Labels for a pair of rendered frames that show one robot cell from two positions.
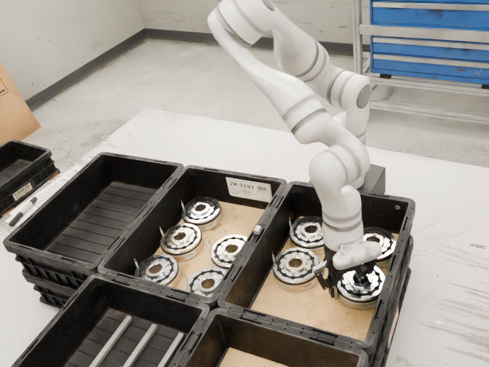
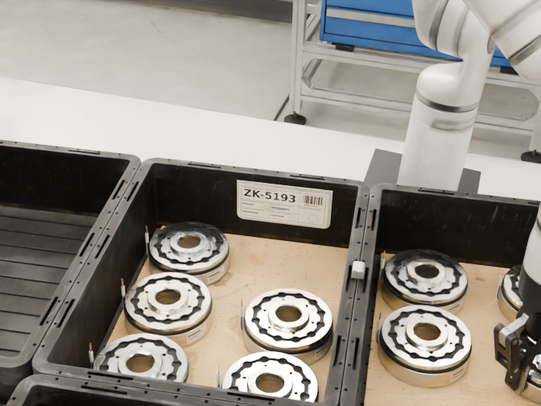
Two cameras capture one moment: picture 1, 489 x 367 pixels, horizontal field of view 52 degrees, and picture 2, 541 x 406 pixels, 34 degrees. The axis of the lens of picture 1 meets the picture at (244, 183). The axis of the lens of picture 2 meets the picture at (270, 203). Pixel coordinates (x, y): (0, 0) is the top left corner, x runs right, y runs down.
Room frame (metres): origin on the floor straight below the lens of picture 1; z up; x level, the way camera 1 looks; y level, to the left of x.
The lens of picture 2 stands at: (0.16, 0.38, 1.54)
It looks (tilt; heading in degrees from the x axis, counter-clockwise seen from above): 35 degrees down; 337
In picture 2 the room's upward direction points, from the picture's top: 2 degrees clockwise
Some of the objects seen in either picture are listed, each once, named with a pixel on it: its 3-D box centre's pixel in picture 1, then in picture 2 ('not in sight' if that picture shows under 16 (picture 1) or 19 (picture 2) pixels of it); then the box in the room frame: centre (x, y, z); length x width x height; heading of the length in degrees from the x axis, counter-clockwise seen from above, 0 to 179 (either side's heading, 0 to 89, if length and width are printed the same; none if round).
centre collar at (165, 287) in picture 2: (180, 237); (167, 298); (0.92, 0.18, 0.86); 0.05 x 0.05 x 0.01
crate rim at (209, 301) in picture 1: (199, 226); (223, 270); (0.88, 0.12, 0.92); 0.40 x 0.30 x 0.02; 148
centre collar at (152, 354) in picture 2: (155, 269); (140, 364); (0.83, 0.24, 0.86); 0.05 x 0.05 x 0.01
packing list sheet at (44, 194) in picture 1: (60, 197); not in sight; (1.43, 0.63, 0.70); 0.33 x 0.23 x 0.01; 141
